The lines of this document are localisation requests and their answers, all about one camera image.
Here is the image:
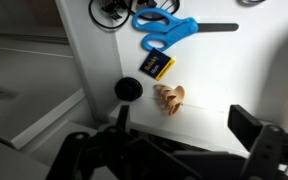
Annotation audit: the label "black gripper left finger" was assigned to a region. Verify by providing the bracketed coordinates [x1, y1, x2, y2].
[116, 104, 131, 132]

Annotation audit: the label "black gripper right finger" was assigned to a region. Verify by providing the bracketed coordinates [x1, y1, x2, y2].
[227, 104, 264, 152]

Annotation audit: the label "white closed vanity drawer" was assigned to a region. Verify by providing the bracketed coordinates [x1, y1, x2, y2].
[0, 0, 96, 152]

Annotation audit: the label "dark tortoiseshell hair claw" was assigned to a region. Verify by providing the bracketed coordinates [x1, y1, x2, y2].
[98, 0, 124, 21]

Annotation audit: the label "black round lid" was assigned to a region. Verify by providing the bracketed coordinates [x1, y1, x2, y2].
[114, 76, 144, 102]

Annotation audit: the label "navy and yellow card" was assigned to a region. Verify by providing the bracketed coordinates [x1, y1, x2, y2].
[139, 47, 177, 82]

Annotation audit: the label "blue handled scissors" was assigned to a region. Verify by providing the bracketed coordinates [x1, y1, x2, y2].
[131, 7, 240, 53]

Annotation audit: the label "black elastic hair ties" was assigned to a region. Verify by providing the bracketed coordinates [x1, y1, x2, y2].
[88, 0, 182, 31]

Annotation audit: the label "black elastic hair tie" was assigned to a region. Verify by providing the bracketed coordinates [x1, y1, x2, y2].
[236, 0, 269, 6]

